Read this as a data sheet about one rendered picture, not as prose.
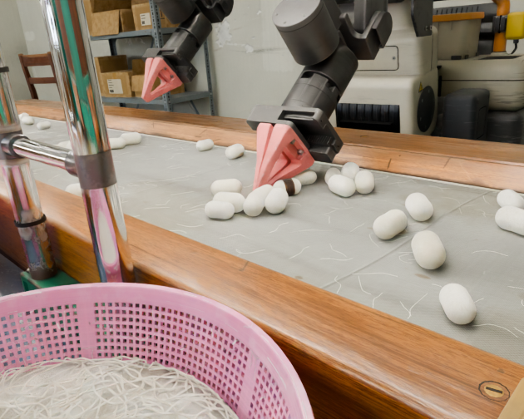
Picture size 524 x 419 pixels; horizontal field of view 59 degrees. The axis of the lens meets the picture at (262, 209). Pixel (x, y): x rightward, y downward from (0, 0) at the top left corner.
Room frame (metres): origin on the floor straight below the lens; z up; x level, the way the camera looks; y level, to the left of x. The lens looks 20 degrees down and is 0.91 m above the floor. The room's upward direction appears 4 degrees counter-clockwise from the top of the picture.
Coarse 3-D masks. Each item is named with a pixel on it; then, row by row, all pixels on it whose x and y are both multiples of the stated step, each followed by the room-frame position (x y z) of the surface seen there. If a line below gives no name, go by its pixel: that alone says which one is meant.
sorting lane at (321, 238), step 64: (64, 128) 1.10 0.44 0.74; (128, 192) 0.56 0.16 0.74; (192, 192) 0.54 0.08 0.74; (320, 192) 0.50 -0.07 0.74; (384, 192) 0.48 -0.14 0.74; (448, 192) 0.47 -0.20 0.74; (256, 256) 0.35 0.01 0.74; (320, 256) 0.34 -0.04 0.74; (384, 256) 0.33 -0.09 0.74; (448, 256) 0.32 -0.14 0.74; (512, 256) 0.32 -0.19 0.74; (448, 320) 0.24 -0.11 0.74; (512, 320) 0.24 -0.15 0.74
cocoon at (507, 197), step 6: (504, 192) 0.41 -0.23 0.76; (510, 192) 0.41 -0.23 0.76; (498, 198) 0.41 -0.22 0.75; (504, 198) 0.40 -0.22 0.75; (510, 198) 0.40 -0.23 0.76; (516, 198) 0.39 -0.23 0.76; (522, 198) 0.40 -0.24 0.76; (498, 204) 0.41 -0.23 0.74; (504, 204) 0.40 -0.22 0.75; (510, 204) 0.39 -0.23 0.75; (516, 204) 0.39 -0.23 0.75; (522, 204) 0.39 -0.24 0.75
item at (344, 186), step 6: (330, 180) 0.49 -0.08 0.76; (336, 180) 0.48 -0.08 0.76; (342, 180) 0.48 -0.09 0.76; (348, 180) 0.47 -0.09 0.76; (330, 186) 0.49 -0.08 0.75; (336, 186) 0.48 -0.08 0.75; (342, 186) 0.47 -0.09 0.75; (348, 186) 0.47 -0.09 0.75; (354, 186) 0.47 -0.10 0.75; (336, 192) 0.48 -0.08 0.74; (342, 192) 0.47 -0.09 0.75; (348, 192) 0.47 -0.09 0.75
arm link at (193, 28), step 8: (192, 16) 0.98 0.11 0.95; (200, 16) 0.98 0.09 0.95; (184, 24) 0.97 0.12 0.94; (192, 24) 0.97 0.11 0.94; (200, 24) 0.98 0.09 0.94; (208, 24) 0.99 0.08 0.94; (192, 32) 0.96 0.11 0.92; (200, 32) 0.97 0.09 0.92; (208, 32) 0.99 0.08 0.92; (200, 40) 0.97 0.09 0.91
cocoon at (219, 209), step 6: (210, 204) 0.44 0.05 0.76; (216, 204) 0.44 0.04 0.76; (222, 204) 0.44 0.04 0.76; (228, 204) 0.44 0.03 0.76; (210, 210) 0.44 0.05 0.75; (216, 210) 0.43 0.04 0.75; (222, 210) 0.43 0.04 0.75; (228, 210) 0.43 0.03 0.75; (234, 210) 0.44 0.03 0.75; (210, 216) 0.44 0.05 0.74; (216, 216) 0.44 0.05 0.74; (222, 216) 0.43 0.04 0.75; (228, 216) 0.43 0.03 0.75
